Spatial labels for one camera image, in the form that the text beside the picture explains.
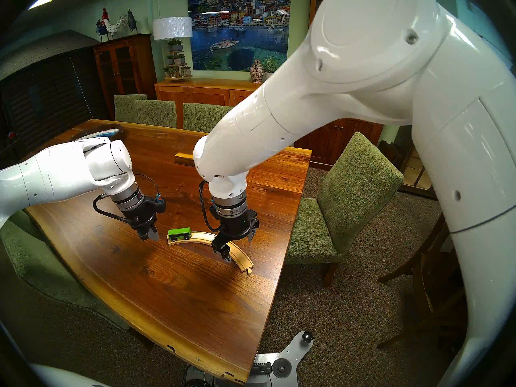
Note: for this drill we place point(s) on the dark wooden chair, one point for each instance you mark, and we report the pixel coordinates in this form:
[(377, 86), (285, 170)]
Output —
[(427, 277)]

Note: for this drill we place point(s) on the tiered stand with plants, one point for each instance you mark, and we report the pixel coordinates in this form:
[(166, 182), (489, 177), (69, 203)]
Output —
[(177, 59)]

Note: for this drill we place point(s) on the dark window blind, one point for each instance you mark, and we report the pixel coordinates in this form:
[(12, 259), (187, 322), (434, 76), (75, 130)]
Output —
[(40, 104)]

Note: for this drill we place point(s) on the plant in white pot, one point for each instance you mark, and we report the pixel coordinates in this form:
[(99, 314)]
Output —
[(269, 65)]

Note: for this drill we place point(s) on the white rooster figurine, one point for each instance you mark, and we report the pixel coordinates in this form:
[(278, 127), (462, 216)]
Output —
[(113, 25)]

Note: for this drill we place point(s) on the green upholstered chair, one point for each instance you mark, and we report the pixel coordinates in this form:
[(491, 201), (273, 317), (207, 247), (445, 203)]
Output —
[(354, 180), (203, 117), (32, 261), (123, 106), (155, 114)]

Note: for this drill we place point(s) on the light wooden sideboard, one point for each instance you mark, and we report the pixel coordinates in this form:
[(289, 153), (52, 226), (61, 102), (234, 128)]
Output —
[(193, 94)]

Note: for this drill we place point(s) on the oval wooden tray blue inlay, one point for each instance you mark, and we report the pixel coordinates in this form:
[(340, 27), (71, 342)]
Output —
[(105, 129)]

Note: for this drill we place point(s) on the harbour town wall picture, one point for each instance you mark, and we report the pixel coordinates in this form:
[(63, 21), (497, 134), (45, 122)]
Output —
[(225, 39)]

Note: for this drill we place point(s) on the patterned ceramic vase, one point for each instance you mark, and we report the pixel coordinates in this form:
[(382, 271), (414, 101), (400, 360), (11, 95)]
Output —
[(256, 71)]

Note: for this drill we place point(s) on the grey robot base leg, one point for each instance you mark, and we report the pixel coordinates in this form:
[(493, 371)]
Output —
[(290, 354)]

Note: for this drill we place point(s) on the ceiling light panel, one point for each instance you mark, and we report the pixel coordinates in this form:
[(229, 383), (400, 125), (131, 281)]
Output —
[(42, 1)]

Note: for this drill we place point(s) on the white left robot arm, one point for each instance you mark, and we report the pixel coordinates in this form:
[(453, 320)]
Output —
[(60, 168)]

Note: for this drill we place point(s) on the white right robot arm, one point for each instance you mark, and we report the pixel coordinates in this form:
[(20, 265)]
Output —
[(363, 47)]

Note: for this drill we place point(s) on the rectangular wooden block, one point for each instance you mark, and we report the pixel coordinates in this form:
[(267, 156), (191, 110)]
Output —
[(183, 158)]

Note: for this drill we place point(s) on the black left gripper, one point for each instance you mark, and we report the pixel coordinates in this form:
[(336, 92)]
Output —
[(141, 215)]

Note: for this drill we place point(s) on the dark bird figurine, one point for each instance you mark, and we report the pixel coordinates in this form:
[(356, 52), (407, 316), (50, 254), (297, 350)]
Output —
[(132, 21)]

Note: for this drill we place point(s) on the blue rooster figurine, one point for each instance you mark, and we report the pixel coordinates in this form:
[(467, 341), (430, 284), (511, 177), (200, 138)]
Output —
[(101, 30)]

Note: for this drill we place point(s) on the curved wooden track piece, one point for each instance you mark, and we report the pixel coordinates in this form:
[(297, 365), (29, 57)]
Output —
[(201, 238), (242, 261)]

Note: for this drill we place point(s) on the dark wooden glass-door cabinet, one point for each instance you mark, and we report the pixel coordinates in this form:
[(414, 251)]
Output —
[(121, 67)]

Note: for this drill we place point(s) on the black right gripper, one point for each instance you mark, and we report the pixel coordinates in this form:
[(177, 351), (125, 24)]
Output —
[(236, 225)]

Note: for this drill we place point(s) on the green toy train car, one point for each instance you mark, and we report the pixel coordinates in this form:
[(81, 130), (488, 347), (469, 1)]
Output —
[(179, 232)]

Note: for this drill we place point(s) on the white drum lamp shade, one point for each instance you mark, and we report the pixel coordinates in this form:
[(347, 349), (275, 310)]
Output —
[(172, 27)]

